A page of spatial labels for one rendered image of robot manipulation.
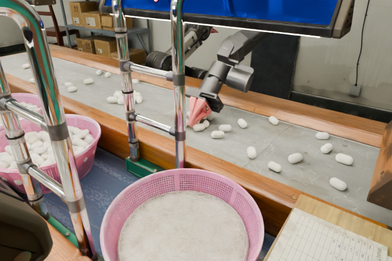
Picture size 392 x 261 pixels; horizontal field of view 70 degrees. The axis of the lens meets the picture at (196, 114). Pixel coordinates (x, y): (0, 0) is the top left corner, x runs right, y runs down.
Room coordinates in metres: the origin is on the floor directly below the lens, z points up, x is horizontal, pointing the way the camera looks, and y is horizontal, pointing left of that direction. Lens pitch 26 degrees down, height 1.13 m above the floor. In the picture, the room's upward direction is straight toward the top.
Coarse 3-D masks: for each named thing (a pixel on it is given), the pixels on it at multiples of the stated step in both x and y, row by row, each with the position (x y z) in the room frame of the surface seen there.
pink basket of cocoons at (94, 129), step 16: (32, 128) 0.69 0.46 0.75; (80, 128) 0.71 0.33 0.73; (96, 128) 0.67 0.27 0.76; (0, 144) 0.61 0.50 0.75; (96, 144) 0.61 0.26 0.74; (80, 160) 0.55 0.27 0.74; (0, 176) 0.51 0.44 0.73; (16, 176) 0.48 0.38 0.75; (80, 176) 0.56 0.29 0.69; (48, 192) 0.51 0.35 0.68
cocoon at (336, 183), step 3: (330, 180) 0.46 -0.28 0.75; (333, 180) 0.46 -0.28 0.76; (336, 180) 0.45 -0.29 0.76; (339, 180) 0.45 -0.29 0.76; (330, 183) 0.46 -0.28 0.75; (333, 183) 0.45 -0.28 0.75; (336, 183) 0.45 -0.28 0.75; (339, 183) 0.45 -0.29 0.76; (342, 183) 0.45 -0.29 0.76; (333, 186) 0.45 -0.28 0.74; (336, 186) 0.45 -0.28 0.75; (339, 186) 0.44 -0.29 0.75; (342, 186) 0.44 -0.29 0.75; (345, 186) 0.44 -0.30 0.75; (339, 189) 0.44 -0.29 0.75; (342, 189) 0.44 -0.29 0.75
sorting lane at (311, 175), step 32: (64, 64) 1.36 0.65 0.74; (96, 96) 0.94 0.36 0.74; (160, 96) 0.94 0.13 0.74; (192, 128) 0.70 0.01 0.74; (256, 128) 0.70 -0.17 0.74; (288, 128) 0.70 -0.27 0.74; (256, 160) 0.55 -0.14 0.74; (320, 160) 0.55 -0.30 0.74; (320, 192) 0.44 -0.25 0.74; (352, 192) 0.44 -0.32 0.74
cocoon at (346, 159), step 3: (339, 153) 0.55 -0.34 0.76; (336, 156) 0.55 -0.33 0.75; (339, 156) 0.54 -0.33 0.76; (342, 156) 0.54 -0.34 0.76; (345, 156) 0.54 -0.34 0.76; (348, 156) 0.54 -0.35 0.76; (336, 159) 0.54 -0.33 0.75; (339, 159) 0.54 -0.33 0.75; (342, 159) 0.53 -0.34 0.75; (345, 159) 0.53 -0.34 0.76; (348, 159) 0.53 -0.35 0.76; (351, 159) 0.53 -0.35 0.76; (339, 162) 0.54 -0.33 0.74; (342, 162) 0.53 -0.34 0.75; (345, 162) 0.53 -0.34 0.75; (348, 162) 0.52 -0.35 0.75; (351, 162) 0.52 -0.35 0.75
